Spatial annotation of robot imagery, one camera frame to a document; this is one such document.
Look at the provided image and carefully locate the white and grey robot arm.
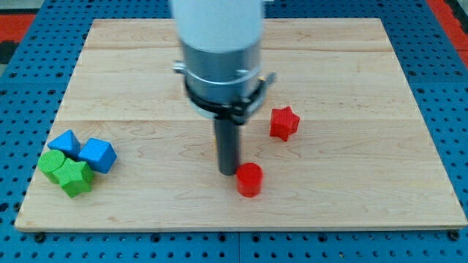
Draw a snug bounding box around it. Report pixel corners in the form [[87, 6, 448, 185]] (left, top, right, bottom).
[[170, 0, 276, 125]]

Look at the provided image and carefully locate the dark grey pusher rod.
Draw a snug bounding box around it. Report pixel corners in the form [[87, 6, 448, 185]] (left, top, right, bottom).
[[214, 119, 240, 176]]

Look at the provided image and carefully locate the red cylinder block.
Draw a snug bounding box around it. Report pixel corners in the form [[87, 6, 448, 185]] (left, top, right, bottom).
[[235, 162, 263, 197]]

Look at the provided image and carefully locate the red star block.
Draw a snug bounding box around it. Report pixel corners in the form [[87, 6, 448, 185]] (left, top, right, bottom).
[[269, 106, 301, 142]]

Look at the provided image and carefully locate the wooden board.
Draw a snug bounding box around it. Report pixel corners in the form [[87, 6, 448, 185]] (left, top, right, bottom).
[[15, 18, 467, 232]]

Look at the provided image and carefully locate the blue cube block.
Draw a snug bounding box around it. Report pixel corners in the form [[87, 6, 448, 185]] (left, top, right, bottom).
[[78, 138, 117, 174]]

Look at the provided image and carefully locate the green star block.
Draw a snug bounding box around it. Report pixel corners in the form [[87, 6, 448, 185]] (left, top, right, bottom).
[[53, 159, 94, 198]]

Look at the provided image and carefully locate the blue triangle block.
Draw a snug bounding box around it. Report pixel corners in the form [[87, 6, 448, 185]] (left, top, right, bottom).
[[48, 129, 81, 159]]

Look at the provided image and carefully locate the green cylinder block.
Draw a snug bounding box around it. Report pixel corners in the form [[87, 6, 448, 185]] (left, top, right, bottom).
[[37, 150, 67, 184]]

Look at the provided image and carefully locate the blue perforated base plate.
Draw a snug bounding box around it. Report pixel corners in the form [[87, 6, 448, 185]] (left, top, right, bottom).
[[1, 0, 467, 262]]

